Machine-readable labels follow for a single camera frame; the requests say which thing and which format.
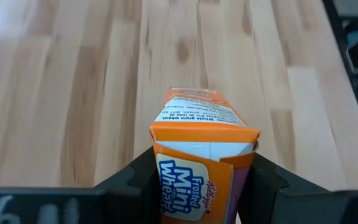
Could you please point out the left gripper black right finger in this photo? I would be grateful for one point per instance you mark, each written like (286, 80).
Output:
(269, 196)

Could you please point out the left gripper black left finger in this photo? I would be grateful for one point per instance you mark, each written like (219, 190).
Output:
(135, 193)

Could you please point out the orange Mini-Wheats cereal box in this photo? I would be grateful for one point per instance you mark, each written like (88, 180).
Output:
(197, 133)

